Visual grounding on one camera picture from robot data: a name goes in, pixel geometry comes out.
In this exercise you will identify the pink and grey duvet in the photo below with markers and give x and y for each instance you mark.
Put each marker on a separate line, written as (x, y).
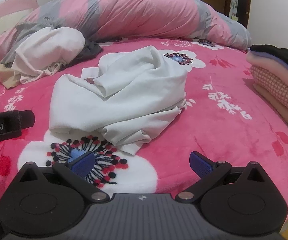
(144, 15)

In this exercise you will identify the pink checked folded garment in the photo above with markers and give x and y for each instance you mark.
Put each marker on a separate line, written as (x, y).
(278, 87)

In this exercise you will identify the black folded garment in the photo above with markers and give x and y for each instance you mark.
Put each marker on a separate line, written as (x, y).
(283, 55)

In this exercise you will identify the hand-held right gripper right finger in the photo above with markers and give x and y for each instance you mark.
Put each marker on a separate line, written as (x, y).
(200, 164)

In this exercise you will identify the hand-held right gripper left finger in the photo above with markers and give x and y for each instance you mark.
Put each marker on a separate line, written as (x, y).
(84, 164)

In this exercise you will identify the beige garment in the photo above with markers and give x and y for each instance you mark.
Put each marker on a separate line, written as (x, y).
(3, 76)

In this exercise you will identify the stack of folded clothes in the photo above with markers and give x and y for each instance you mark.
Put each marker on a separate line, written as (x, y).
(266, 61)

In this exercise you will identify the lavender folded garment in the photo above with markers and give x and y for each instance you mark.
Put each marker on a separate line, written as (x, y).
(287, 70)

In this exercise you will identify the peach folded garment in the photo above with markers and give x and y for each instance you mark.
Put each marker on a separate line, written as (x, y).
(278, 110)

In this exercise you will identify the light grey garment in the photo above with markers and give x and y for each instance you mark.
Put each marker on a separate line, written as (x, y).
(26, 33)

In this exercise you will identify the pink floral blanket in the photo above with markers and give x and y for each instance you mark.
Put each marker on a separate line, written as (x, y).
(221, 135)

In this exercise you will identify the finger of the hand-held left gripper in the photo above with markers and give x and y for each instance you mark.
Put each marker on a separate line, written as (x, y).
(28, 119)

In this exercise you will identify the white shirt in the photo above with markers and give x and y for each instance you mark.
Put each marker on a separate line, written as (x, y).
(124, 97)

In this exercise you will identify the cream white garment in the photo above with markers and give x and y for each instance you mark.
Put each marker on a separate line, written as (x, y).
(49, 50)

